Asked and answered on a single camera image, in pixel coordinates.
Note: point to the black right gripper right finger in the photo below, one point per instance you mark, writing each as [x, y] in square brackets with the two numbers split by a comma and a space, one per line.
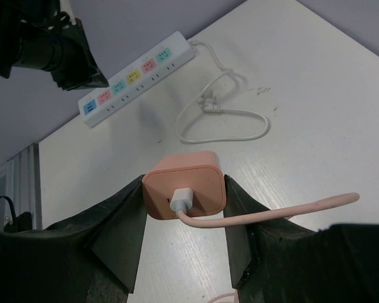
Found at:
[280, 261]

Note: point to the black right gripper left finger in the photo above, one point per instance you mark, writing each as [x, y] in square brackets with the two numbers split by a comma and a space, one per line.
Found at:
[90, 257]

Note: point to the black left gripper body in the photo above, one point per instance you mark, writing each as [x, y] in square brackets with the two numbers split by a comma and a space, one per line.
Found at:
[77, 68]

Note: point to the white multicolour power strip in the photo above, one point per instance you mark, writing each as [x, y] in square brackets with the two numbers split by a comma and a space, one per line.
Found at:
[142, 74]

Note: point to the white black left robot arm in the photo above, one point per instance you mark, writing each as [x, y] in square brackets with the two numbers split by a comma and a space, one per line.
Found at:
[45, 35]

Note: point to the white power strip plug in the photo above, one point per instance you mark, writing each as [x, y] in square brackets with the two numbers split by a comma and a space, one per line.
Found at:
[208, 103]

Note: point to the aluminium front rail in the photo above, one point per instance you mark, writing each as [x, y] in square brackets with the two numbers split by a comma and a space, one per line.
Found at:
[20, 181]

